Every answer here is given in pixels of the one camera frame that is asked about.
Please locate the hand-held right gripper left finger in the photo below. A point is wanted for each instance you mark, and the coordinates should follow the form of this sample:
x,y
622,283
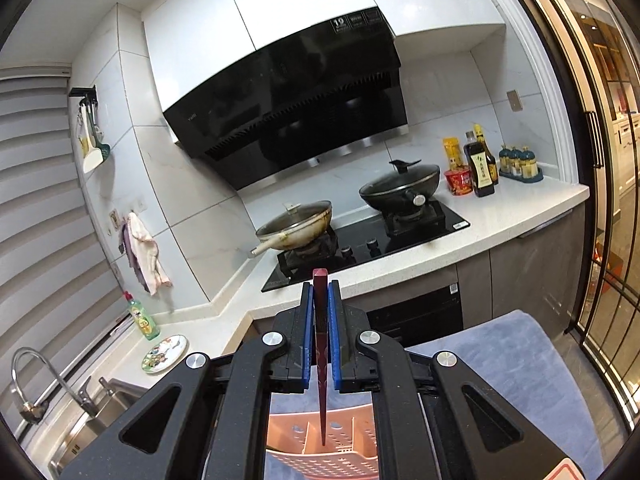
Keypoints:
x,y
306,340

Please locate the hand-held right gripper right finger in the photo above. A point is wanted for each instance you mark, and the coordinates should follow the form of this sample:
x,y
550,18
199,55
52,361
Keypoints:
x,y
334,340

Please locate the dark red chopstick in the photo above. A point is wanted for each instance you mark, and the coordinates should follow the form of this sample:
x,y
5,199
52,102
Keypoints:
x,y
320,310

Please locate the pink perforated utensil holder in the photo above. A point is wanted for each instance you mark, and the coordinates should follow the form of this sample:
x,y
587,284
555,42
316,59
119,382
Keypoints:
x,y
345,440

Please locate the built-in black oven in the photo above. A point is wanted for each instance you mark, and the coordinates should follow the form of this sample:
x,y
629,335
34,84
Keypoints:
x,y
415,315

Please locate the beige wok with glass lid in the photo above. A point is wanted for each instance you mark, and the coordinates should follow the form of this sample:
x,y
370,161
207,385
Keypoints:
x,y
295,225

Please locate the black gas stove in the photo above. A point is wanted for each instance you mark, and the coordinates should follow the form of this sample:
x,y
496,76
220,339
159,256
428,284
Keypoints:
x,y
400,240

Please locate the patterned plate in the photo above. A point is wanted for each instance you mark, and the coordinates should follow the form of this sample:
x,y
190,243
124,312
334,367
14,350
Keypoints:
x,y
165,355

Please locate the green dish soap bottle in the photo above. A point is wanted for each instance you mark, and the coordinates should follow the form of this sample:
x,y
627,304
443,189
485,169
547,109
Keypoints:
x,y
142,320

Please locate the black wok with lid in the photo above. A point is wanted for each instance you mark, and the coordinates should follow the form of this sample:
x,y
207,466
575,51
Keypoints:
x,y
395,185

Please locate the grey-blue plush mat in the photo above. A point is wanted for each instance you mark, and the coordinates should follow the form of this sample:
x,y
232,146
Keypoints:
x,y
500,360

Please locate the pink white cloth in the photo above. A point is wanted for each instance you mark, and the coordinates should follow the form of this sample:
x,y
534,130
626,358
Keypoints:
x,y
147,255

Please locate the purple cloth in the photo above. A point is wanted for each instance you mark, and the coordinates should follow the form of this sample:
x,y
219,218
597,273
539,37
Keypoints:
x,y
129,255

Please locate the red instant noodle cup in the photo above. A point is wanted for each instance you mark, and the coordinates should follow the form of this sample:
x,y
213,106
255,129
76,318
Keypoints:
x,y
457,182

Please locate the grey base cabinet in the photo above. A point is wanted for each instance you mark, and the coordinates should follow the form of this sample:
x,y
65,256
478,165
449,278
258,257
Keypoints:
x,y
525,270

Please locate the steel sink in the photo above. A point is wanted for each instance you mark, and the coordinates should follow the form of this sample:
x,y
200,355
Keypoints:
x,y
105,410

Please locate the yellow snack packet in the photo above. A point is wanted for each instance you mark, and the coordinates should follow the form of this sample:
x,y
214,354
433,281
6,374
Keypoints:
x,y
451,152

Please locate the large dark soy sauce bottle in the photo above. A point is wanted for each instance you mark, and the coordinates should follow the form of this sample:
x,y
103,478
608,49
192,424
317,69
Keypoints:
x,y
479,172

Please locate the black range hood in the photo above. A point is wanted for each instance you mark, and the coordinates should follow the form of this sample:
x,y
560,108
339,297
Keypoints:
x,y
300,110

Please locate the slim dark sauce bottle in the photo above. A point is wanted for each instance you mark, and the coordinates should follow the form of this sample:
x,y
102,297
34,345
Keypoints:
x,y
491,160

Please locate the spice jar set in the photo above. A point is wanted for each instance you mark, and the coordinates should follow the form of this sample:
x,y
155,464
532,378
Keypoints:
x,y
520,162

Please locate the steel faucet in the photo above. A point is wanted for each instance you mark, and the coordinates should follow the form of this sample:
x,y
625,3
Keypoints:
x,y
30,360

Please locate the white hanging spatula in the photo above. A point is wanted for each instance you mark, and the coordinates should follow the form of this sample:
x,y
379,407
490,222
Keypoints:
x,y
92,162

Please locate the white window blind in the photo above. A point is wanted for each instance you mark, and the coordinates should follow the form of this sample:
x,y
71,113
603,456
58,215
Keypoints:
x,y
40,210

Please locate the sliding glass door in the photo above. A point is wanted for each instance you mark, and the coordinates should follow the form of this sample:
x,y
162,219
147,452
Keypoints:
x,y
600,160

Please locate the white upper cabinet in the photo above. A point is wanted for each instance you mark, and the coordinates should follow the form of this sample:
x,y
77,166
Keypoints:
x,y
200,20

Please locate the small wall hook plate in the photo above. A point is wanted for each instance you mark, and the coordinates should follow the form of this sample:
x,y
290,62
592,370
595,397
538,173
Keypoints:
x,y
115,219

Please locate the wall outlet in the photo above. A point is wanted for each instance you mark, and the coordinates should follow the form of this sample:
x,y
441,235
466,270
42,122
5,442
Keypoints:
x,y
515,100

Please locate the black wall hook rack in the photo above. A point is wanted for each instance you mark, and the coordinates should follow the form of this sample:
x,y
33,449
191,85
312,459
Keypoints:
x,y
82,94

